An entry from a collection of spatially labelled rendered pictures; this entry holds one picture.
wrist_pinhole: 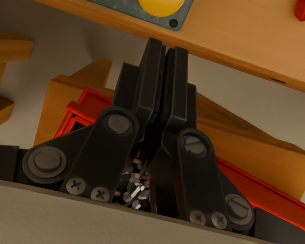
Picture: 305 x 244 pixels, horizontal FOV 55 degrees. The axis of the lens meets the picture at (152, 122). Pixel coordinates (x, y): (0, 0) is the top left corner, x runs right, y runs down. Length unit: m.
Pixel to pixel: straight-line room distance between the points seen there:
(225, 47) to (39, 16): 0.97
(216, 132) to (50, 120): 0.19
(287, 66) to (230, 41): 0.05
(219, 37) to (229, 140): 0.16
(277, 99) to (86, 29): 0.79
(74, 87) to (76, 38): 0.81
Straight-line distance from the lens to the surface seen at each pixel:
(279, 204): 0.33
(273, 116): 1.31
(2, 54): 0.90
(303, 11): 0.25
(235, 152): 0.37
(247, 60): 0.24
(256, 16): 0.24
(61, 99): 0.33
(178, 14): 0.21
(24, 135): 1.23
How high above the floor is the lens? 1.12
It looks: 74 degrees down
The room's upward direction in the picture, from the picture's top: 157 degrees clockwise
